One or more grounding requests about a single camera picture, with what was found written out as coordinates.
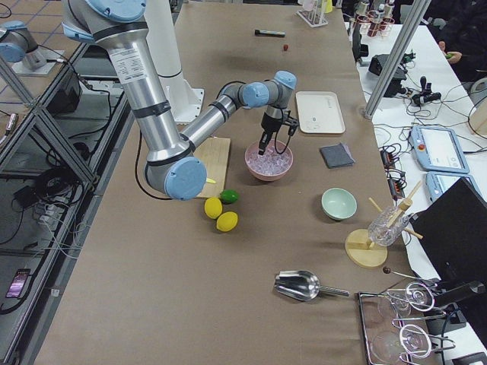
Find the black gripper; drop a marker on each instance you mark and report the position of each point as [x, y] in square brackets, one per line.
[269, 125]

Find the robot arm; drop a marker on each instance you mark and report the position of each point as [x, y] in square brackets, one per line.
[121, 29]

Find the pink ice bowl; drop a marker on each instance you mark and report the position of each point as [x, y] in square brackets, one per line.
[272, 165]

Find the wooden cup stand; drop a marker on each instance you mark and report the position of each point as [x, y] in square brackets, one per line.
[362, 251]

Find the steel ice scoop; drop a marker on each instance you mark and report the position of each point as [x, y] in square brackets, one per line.
[303, 285]

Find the wooden cutting board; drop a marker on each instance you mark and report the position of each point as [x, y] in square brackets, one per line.
[214, 153]

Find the cream rabbit tray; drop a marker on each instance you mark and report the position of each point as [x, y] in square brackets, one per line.
[319, 112]

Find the green lime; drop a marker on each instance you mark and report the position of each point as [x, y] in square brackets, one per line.
[229, 196]

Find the grey folded cloth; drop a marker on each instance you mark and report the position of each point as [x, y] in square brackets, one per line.
[337, 155]

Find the whole yellow lemon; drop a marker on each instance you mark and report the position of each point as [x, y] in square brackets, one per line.
[213, 207]

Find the mint green bowl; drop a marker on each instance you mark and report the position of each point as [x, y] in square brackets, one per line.
[338, 204]

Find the steel muddler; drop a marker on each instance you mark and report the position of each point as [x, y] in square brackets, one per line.
[269, 33]

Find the clear glass on stand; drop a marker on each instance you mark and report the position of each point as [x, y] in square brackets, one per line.
[387, 227]

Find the blue teach pendant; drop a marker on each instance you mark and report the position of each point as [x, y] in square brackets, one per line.
[438, 149]
[439, 182]

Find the black laptop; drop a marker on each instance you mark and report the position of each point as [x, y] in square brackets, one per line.
[453, 233]

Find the seated person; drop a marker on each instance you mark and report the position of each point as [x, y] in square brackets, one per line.
[463, 40]

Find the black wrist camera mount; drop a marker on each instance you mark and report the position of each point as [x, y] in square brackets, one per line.
[292, 124]

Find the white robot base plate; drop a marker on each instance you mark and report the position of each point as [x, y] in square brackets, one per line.
[185, 100]

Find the white wire cup rack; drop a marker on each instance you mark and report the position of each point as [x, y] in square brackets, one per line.
[313, 12]

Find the aluminium frame post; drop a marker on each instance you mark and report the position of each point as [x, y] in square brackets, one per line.
[406, 33]

